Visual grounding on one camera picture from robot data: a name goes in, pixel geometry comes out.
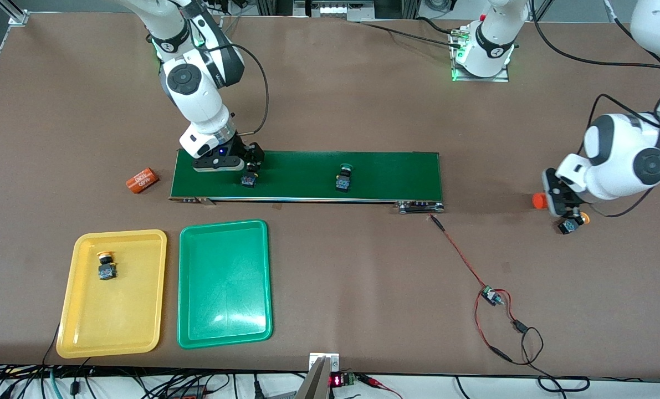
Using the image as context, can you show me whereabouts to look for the aluminium corner profile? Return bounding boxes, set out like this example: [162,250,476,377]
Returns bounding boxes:
[0,0,29,26]

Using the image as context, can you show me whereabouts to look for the black power cable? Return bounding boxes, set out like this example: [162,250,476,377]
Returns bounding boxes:
[488,319,591,394]

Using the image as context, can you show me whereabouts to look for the green plastic tray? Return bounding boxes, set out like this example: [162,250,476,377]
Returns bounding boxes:
[177,219,274,350]

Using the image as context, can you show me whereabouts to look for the red black twisted wire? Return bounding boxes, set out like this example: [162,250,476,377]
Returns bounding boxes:
[429,213,510,361]

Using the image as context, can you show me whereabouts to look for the black cable on table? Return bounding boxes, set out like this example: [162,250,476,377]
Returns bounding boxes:
[357,17,463,48]

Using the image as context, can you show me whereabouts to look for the red clip lead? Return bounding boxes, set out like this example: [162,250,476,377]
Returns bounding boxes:
[357,374,403,399]

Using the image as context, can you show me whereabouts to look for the yellow push button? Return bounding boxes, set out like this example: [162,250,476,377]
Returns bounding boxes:
[557,212,591,235]
[96,250,119,281]

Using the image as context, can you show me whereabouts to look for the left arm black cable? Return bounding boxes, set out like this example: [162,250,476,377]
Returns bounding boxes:
[529,0,660,218]

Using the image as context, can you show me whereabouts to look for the yellow plastic tray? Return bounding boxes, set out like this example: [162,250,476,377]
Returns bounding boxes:
[56,229,167,359]

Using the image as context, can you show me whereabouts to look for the green conveyor belt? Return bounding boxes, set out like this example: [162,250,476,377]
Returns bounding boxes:
[168,148,446,215]

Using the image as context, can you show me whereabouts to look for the bright light box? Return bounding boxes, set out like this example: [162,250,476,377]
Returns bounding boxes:
[294,0,376,22]

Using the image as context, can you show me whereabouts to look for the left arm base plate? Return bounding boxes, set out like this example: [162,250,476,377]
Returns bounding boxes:
[451,30,510,83]

